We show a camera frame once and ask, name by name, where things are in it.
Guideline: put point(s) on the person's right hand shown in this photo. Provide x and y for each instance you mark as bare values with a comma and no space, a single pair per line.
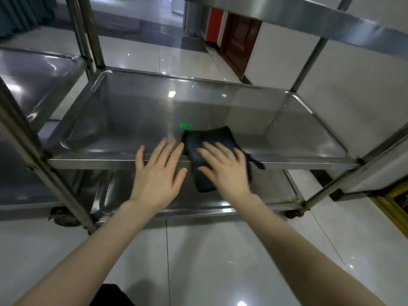
229,180

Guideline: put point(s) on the person's left hand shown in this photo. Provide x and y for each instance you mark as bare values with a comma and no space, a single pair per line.
153,184

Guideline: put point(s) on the person's right thumb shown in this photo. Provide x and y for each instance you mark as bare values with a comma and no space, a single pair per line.
207,173

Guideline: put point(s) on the person's right middle finger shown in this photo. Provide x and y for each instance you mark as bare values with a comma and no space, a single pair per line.
214,151

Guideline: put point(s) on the person's left middle finger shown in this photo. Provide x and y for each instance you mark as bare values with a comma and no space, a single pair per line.
169,152

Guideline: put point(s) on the person's left little finger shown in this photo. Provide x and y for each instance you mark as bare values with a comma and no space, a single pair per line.
140,159

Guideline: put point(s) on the person's right little finger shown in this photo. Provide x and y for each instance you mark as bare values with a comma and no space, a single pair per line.
240,157

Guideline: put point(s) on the person's left thumb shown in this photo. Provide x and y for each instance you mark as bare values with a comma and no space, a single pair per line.
180,178

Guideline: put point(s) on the dark cleaning cloth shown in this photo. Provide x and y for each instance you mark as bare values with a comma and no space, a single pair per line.
197,146

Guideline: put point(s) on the person's left forearm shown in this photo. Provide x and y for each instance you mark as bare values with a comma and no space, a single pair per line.
86,258

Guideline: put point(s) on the person's right forearm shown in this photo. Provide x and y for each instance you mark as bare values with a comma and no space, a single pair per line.
296,251

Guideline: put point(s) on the stainless steel tray cart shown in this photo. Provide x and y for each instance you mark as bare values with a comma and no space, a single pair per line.
35,79
134,111

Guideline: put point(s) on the grey cart caster wheel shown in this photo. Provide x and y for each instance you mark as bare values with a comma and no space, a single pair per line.
295,214
67,218

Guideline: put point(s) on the brown wooden door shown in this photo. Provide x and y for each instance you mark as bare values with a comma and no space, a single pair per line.
239,41

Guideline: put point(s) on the silver metal cabinet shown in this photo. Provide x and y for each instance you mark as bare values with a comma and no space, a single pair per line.
194,19

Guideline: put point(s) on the person's black trousers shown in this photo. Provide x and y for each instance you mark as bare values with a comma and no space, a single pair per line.
113,296

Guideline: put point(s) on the grey curtain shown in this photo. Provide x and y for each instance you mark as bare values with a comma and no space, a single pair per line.
22,14

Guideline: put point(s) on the red wall panel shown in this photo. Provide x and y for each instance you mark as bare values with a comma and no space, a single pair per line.
215,25

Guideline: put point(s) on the yellow wooden frame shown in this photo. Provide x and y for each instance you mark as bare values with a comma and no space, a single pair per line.
393,207

